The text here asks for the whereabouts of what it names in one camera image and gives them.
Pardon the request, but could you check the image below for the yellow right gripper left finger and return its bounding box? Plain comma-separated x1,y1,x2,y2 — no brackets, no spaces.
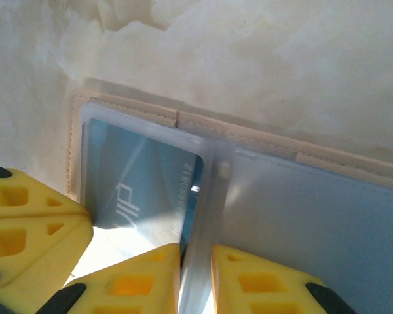
47,243,184,314

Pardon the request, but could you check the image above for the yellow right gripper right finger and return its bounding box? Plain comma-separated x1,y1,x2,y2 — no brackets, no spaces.
211,245,348,314

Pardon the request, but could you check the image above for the blue VIP credit card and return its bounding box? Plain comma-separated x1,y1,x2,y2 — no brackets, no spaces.
84,117,207,259

